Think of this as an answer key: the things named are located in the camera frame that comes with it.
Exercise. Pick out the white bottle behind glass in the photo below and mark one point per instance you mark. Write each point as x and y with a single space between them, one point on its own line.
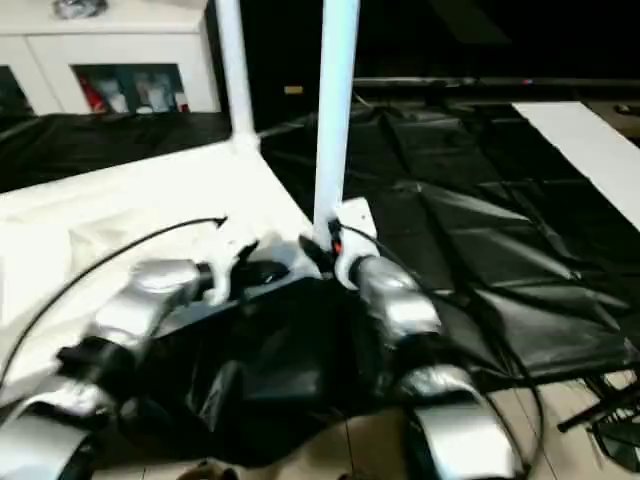
119 102

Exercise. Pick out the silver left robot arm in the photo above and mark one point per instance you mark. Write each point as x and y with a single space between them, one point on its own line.
135 300

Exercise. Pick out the white jar behind glass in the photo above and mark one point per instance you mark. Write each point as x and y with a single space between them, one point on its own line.
184 106

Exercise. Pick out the white glass-door cabinet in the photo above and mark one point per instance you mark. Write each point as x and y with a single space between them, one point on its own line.
125 50

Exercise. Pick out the patterned bowl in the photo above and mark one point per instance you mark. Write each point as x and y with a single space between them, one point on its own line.
80 7

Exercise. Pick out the long black bar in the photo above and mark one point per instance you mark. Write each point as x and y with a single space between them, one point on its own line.
500 84

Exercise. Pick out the small yellow label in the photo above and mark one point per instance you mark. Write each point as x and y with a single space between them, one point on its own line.
293 90

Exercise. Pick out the flat white sheet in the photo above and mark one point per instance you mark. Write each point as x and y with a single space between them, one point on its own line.
585 150

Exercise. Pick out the black tripod leg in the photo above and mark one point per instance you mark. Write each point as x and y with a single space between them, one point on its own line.
605 415

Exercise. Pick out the white plastic table top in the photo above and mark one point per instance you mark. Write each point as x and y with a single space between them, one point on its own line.
125 200

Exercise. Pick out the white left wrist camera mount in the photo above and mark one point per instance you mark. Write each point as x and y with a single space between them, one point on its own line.
225 260

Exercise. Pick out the black work mat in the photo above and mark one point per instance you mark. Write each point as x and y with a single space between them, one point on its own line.
475 200

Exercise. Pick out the dark robot foot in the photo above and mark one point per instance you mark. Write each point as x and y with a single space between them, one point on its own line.
207 472

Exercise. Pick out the red packet behind glass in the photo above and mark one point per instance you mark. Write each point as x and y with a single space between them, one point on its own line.
91 95

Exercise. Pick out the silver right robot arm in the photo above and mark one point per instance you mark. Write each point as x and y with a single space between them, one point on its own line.
405 310

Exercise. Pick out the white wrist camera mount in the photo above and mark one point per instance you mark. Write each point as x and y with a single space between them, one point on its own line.
225 260
357 225

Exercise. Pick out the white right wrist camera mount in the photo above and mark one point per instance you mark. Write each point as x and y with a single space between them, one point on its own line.
357 225

